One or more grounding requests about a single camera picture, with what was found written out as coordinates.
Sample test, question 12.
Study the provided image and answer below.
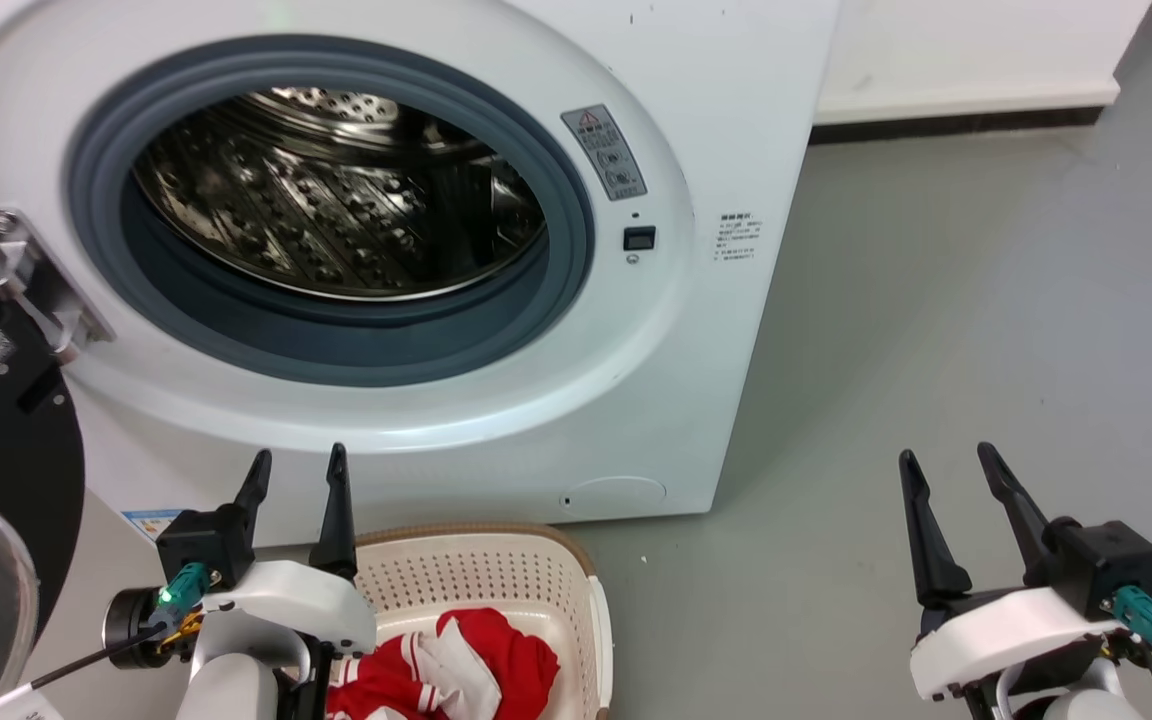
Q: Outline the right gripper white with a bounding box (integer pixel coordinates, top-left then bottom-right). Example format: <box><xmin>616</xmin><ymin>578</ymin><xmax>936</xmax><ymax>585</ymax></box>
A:
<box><xmin>898</xmin><ymin>441</ymin><xmax>1152</xmax><ymax>703</ymax></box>

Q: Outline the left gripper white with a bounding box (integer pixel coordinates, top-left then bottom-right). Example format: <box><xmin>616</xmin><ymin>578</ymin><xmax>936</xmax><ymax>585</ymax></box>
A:
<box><xmin>103</xmin><ymin>442</ymin><xmax>379</xmax><ymax>669</ymax></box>

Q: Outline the red and white garment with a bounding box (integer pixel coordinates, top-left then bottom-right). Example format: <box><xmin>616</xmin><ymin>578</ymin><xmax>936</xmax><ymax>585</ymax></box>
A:
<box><xmin>324</xmin><ymin>607</ymin><xmax>562</xmax><ymax>720</ymax></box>

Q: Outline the cream perforated laundry basket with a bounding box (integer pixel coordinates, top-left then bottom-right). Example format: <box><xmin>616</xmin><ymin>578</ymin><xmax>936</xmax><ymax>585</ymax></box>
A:
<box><xmin>341</xmin><ymin>522</ymin><xmax>614</xmax><ymax>720</ymax></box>

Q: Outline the black glass washer door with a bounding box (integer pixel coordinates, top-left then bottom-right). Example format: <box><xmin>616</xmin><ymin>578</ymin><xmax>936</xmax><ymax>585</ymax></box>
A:
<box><xmin>0</xmin><ymin>243</ymin><xmax>87</xmax><ymax>720</ymax></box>

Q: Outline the stainless steel washing machine drum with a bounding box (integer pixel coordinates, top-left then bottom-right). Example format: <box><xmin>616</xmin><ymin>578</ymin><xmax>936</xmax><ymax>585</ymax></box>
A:
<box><xmin>131</xmin><ymin>87</ymin><xmax>549</xmax><ymax>301</ymax></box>

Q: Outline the blue energy label sticker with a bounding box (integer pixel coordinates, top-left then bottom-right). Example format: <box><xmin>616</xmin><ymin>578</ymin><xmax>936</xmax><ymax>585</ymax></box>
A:
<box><xmin>121</xmin><ymin>508</ymin><xmax>185</xmax><ymax>543</ymax></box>

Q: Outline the grey rubber door gasket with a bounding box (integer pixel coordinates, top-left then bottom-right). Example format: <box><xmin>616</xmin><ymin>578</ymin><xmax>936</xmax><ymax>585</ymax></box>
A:
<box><xmin>66</xmin><ymin>35</ymin><xmax>597</xmax><ymax>389</ymax></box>

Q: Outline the white front-load washing machine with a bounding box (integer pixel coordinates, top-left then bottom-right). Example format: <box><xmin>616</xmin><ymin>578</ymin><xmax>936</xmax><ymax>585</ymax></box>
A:
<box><xmin>0</xmin><ymin>0</ymin><xmax>842</xmax><ymax>546</ymax></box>

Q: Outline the round white filter cover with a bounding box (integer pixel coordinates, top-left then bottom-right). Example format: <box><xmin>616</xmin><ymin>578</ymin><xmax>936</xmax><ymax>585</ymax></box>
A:
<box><xmin>561</xmin><ymin>475</ymin><xmax>667</xmax><ymax>521</ymax></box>

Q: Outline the silver metal door hinge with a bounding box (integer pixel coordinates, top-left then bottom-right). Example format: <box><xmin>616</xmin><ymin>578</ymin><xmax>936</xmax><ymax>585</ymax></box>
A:
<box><xmin>0</xmin><ymin>208</ymin><xmax>117</xmax><ymax>363</ymax></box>

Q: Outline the small text label sticker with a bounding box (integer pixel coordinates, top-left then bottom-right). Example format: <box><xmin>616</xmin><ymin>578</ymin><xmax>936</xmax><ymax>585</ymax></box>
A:
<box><xmin>714</xmin><ymin>211</ymin><xmax>761</xmax><ymax>265</ymax></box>

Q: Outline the grey warning sticker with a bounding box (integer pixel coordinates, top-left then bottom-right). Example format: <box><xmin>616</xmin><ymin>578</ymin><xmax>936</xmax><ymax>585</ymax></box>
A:
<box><xmin>561</xmin><ymin>104</ymin><xmax>649</xmax><ymax>202</ymax></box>

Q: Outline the teal left cable connector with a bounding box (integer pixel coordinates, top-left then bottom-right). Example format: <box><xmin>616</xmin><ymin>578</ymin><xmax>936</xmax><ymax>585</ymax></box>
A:
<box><xmin>156</xmin><ymin>562</ymin><xmax>210</xmax><ymax>613</ymax></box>

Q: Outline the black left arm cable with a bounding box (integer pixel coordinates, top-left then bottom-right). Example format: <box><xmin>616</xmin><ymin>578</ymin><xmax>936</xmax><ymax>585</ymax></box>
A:
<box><xmin>0</xmin><ymin>625</ymin><xmax>167</xmax><ymax>720</ymax></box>

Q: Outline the white wall baseboard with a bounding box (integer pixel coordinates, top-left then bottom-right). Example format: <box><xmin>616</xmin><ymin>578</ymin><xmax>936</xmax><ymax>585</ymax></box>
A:
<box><xmin>811</xmin><ymin>80</ymin><xmax>1122</xmax><ymax>146</ymax></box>

